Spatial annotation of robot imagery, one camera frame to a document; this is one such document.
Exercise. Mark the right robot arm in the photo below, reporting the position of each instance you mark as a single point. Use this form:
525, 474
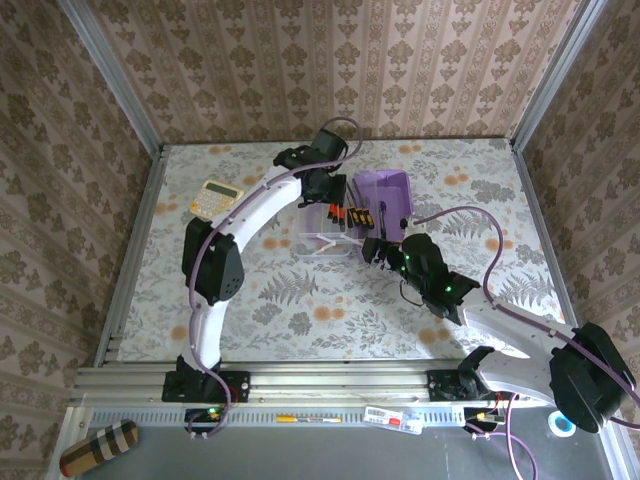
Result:
585, 380

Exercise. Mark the white tape roll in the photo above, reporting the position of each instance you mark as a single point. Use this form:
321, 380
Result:
555, 431

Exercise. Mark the aluminium table side rail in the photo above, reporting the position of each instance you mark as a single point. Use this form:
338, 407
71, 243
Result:
551, 250
145, 200

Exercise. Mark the aluminium frame post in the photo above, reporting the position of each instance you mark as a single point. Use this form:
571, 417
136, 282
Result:
555, 75
112, 75

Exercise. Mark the aluminium table front rail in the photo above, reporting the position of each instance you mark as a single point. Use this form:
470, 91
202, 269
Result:
325, 382

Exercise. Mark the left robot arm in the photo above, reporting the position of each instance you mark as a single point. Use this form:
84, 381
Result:
270, 205

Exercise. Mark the beige calculator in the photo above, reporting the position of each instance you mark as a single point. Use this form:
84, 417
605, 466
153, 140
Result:
217, 197

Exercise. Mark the barcode label card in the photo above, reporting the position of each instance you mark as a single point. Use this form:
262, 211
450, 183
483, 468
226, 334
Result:
382, 415

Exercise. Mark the striped fabric pouch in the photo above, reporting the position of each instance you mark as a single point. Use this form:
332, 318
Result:
100, 447

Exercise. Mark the purple tool box base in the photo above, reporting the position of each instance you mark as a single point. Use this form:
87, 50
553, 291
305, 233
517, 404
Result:
395, 200

